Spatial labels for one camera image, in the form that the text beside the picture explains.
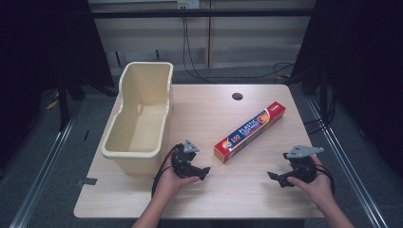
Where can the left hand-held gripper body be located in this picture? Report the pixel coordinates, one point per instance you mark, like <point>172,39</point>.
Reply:
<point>181,160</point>

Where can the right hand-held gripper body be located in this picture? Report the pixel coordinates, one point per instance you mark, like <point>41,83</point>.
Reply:
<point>302,164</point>

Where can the person's left hand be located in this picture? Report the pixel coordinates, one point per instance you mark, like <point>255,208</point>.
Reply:
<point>173,183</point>

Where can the person's right hand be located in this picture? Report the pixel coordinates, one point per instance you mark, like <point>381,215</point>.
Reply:
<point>318,186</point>

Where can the red blue plastic wrap box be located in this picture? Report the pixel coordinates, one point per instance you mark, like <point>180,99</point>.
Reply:
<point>250,131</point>

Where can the cream plastic bin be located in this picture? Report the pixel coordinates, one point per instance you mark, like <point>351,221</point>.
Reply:
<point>142,120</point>

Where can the grey tape strip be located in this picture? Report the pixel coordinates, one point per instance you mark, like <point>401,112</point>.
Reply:
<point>87,181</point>

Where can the dark curtain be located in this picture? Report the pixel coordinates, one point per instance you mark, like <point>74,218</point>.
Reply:
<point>358,69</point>
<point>41,63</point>

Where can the black metal stand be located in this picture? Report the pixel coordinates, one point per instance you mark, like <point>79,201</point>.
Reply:
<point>62,104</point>

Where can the metal floor rail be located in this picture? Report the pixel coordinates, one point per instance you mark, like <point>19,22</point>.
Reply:
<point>41,177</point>
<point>345,158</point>

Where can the white wall socket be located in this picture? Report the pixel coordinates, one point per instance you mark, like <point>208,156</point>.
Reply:
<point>188,4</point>

